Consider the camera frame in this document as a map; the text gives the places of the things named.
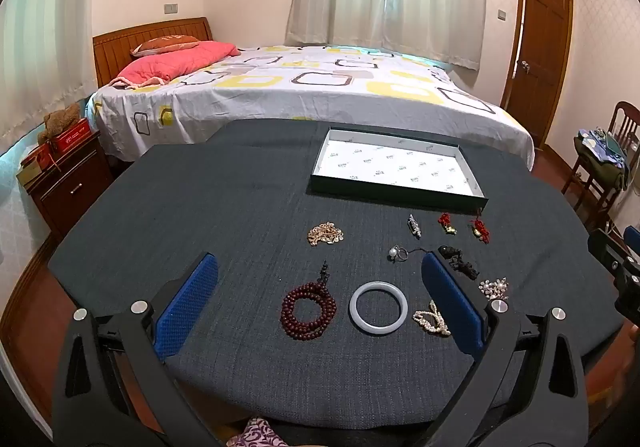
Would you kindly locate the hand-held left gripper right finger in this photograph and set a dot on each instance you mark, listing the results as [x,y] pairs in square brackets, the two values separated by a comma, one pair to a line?
[452,302]

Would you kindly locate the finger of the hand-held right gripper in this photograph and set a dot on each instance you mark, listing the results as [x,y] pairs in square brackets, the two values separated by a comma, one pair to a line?
[610,247]
[629,297]

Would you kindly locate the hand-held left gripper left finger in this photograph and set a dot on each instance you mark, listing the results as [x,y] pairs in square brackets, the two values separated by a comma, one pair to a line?
[190,307]

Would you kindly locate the black hair accessory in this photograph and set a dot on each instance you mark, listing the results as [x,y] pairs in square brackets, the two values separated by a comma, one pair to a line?
[457,262]

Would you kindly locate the pearl cluster brooch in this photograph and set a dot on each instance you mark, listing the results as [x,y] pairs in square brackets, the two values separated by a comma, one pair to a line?
[494,288]

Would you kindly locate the large red tassel gold charm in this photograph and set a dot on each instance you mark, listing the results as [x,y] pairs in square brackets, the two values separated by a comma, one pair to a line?
[480,228]

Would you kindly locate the small red tassel gold charm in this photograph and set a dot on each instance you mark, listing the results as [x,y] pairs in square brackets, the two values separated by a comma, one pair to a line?
[446,223]

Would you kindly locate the silver brooch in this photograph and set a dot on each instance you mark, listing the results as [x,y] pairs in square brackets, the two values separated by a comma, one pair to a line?
[413,226]

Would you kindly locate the white jade bangle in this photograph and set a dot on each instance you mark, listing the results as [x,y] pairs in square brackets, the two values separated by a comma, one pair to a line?
[353,308]

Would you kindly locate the dark green jewelry tray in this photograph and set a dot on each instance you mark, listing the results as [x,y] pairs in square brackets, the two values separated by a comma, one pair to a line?
[395,167]

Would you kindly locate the wooden chair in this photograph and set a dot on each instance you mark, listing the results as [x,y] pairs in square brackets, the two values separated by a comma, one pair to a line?
[590,197]

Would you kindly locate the pile of clothes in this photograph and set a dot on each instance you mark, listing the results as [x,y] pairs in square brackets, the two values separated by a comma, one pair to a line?
[600,157]

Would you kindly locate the dark grey tablecloth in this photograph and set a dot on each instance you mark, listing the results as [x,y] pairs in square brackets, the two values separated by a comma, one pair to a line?
[225,207]

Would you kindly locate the purple floral clothing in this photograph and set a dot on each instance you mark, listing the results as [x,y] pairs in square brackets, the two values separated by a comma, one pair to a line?
[260,434]

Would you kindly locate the wooden nightstand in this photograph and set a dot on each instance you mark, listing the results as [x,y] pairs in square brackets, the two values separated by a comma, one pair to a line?
[70,192]

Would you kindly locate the metal door knob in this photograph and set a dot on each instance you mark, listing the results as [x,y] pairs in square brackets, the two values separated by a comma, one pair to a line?
[523,65]

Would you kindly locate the wooden door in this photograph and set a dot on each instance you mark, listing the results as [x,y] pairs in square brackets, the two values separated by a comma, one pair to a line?
[542,52]

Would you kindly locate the large red gift box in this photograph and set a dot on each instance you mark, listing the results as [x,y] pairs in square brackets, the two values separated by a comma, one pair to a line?
[72,137]

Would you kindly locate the small red gift box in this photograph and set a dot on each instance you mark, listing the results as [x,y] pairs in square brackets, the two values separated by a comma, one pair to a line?
[37,158]

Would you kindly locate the brown teddy bear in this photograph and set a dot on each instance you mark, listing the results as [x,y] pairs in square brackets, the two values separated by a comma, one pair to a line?
[57,122]

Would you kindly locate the bed with patterned sheet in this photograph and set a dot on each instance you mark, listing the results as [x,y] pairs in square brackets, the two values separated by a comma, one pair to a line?
[350,97]

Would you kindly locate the pink pillow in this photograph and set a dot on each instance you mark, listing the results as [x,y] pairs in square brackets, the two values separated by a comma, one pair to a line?
[170,64]

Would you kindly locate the brown pillow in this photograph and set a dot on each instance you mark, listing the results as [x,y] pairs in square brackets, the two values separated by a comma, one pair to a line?
[165,44]

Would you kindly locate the wooden headboard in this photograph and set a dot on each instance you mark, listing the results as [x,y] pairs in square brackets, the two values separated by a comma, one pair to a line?
[112,49]

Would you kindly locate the pale side curtain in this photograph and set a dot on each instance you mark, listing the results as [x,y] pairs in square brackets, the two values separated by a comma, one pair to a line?
[45,42]

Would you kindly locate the wall switch by headboard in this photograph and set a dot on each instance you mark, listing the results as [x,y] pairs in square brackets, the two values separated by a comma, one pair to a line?
[171,8]

